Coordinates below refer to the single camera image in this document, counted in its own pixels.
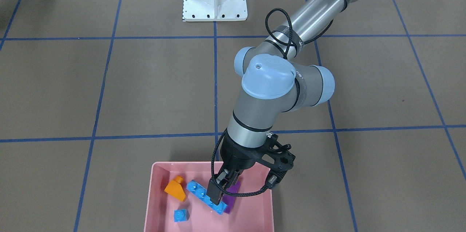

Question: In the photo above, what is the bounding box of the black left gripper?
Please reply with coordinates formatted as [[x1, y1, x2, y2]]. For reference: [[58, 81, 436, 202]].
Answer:
[[206, 133, 296, 205]]

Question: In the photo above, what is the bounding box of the purple curved block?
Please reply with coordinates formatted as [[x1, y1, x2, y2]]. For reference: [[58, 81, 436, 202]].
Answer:
[[222, 180, 241, 214]]

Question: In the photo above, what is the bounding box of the long blue stud block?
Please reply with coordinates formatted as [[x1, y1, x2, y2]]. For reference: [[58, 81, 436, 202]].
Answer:
[[186, 180, 228, 215]]

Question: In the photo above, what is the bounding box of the orange sloped block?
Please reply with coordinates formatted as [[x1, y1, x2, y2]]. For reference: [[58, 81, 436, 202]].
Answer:
[[164, 175, 186, 202]]

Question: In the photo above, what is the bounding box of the small blue block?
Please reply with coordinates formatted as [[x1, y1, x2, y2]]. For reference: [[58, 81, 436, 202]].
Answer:
[[173, 209, 189, 223]]

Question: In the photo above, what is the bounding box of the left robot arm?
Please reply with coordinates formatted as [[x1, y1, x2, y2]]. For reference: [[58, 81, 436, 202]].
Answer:
[[205, 0, 358, 205]]

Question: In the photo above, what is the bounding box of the pink plastic box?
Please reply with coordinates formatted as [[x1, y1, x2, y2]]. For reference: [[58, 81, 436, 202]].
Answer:
[[144, 162, 275, 232]]

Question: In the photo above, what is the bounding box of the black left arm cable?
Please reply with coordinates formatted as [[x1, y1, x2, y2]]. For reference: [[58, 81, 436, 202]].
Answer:
[[210, 8, 333, 197]]

